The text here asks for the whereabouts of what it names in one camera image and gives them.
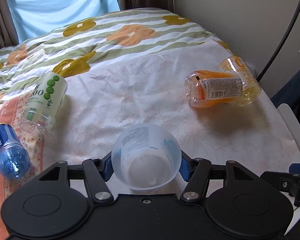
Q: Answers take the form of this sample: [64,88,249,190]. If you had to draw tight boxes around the translucent white plastic cup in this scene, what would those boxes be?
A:
[111,124,182,191]

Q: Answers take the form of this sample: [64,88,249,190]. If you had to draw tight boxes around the orange plastic cup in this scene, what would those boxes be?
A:
[185,70,243,108]

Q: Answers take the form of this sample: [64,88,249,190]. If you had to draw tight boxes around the blue plastic cup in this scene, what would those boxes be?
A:
[0,124,30,180]

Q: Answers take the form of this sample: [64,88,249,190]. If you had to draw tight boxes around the white green-dotted plastic cup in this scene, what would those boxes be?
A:
[19,72,68,133]

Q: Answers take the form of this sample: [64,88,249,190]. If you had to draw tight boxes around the clear yellow plastic cup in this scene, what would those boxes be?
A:
[221,56,262,105]

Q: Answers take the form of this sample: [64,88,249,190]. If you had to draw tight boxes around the white floral cloth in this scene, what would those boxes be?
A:
[43,41,300,175]

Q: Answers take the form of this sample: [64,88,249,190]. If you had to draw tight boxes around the black clamp tool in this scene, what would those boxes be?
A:
[261,163,300,207]

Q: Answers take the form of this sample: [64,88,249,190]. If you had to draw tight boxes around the pink patterned cloth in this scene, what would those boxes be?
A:
[0,93,44,239]

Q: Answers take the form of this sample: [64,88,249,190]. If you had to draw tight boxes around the floral striped bed quilt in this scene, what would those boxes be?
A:
[0,7,235,100]

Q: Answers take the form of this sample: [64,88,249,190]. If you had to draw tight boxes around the light blue window sheet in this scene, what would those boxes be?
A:
[7,0,119,42]

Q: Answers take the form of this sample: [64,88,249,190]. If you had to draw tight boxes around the black cable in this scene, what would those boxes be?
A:
[255,0,300,81]

